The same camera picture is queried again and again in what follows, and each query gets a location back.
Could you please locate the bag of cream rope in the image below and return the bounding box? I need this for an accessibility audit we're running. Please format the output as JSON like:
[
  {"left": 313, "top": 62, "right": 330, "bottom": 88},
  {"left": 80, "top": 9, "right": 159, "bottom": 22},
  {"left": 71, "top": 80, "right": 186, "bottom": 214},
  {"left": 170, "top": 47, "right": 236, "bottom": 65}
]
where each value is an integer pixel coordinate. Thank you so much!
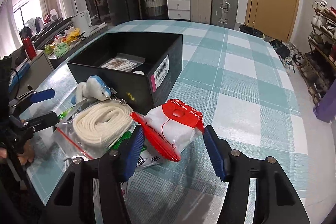
[{"left": 53, "top": 100, "right": 133, "bottom": 160}]

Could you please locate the white blue plush toy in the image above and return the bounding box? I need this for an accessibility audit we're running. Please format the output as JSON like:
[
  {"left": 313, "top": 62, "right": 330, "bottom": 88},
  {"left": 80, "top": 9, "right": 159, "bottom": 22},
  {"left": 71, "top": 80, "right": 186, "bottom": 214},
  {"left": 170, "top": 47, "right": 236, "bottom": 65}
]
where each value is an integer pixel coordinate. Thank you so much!
[{"left": 75, "top": 75, "right": 116, "bottom": 103}]

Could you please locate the green white medicine sachet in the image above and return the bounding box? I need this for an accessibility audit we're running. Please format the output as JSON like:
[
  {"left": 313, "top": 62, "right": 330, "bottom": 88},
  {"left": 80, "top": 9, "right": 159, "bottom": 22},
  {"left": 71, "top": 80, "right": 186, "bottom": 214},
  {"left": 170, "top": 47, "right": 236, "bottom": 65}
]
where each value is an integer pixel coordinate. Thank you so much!
[{"left": 57, "top": 105, "right": 161, "bottom": 172}]

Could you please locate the bag of pinkish white laces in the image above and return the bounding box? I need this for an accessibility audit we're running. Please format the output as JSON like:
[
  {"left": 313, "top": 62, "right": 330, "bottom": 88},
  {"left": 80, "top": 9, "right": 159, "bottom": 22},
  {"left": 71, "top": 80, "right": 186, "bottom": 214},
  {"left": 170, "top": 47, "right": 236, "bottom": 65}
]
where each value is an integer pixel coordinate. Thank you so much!
[{"left": 100, "top": 53, "right": 145, "bottom": 72}]

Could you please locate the black cardboard box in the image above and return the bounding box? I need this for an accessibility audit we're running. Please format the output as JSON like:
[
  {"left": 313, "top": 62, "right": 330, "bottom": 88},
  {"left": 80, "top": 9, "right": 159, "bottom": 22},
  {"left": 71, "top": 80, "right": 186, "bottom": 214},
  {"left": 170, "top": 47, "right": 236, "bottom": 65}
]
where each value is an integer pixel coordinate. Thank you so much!
[{"left": 67, "top": 32, "right": 183, "bottom": 114}]

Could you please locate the red white balloon glue packet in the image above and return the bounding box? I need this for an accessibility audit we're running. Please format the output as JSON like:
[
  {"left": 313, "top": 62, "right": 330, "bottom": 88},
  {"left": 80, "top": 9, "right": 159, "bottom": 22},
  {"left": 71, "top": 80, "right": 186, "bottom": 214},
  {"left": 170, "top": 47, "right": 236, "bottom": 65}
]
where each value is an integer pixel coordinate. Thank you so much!
[{"left": 130, "top": 99, "right": 205, "bottom": 162}]

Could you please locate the person's left hand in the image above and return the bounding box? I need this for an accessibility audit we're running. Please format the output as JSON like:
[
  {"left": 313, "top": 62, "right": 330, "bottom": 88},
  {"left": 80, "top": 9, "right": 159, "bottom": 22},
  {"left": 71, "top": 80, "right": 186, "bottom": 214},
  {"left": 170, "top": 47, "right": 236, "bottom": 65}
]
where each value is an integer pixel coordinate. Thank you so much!
[{"left": 0, "top": 142, "right": 35, "bottom": 165}]

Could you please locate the grey low cabinet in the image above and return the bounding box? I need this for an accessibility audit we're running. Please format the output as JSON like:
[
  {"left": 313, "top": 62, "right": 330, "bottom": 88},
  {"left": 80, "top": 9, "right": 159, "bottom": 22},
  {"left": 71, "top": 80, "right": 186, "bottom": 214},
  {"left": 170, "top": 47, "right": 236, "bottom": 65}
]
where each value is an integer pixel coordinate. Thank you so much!
[{"left": 9, "top": 23, "right": 108, "bottom": 96}]

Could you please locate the red thermos bottle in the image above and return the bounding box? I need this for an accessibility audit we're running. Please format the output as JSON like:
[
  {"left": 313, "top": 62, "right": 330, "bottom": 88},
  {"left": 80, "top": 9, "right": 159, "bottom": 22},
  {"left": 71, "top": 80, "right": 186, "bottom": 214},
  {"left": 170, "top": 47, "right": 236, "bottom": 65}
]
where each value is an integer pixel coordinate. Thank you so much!
[{"left": 23, "top": 36, "right": 37, "bottom": 60}]

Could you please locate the yellow plastic bag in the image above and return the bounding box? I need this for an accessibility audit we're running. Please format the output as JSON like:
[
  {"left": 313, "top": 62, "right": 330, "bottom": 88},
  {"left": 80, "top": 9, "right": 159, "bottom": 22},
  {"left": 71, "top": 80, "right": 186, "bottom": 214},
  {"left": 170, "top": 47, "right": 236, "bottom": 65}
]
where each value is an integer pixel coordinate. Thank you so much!
[{"left": 64, "top": 28, "right": 80, "bottom": 44}]

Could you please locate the white electric kettle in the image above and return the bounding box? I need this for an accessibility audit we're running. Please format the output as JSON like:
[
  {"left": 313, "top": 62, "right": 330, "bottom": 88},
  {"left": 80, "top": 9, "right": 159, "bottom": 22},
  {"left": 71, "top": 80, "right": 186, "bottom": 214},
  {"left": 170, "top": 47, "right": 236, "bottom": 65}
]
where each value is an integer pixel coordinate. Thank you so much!
[{"left": 72, "top": 10, "right": 92, "bottom": 36}]

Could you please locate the purple bag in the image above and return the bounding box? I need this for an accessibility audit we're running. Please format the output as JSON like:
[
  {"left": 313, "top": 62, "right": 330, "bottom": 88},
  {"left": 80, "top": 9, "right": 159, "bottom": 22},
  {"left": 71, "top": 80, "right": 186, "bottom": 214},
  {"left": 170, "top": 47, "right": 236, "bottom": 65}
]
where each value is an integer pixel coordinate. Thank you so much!
[{"left": 313, "top": 85, "right": 336, "bottom": 123}]

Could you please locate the wooden shoe rack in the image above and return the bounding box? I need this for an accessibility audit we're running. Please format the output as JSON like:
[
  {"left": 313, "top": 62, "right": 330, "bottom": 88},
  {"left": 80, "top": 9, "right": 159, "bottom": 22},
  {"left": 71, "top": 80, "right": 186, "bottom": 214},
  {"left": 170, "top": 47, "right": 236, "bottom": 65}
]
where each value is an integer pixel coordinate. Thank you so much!
[{"left": 299, "top": 0, "right": 335, "bottom": 105}]

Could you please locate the grey white laundry basket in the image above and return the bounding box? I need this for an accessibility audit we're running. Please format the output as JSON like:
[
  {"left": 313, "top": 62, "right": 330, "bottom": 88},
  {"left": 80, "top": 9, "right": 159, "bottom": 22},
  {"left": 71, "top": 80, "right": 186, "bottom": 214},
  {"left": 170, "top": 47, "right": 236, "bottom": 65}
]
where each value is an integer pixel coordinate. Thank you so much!
[{"left": 145, "top": 0, "right": 166, "bottom": 18}]

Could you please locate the black trash bin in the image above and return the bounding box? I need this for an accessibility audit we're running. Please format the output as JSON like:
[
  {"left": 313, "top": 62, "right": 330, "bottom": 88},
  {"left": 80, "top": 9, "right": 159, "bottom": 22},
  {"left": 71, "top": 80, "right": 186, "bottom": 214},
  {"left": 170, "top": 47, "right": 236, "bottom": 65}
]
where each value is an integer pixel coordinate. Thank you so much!
[{"left": 239, "top": 24, "right": 265, "bottom": 40}]

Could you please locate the silver aluminium suitcase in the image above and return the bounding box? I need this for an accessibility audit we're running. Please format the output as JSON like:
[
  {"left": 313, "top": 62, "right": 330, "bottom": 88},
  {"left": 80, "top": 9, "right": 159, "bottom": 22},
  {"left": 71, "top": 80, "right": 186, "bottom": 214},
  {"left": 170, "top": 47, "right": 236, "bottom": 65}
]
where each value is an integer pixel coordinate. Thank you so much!
[{"left": 211, "top": 0, "right": 239, "bottom": 29}]

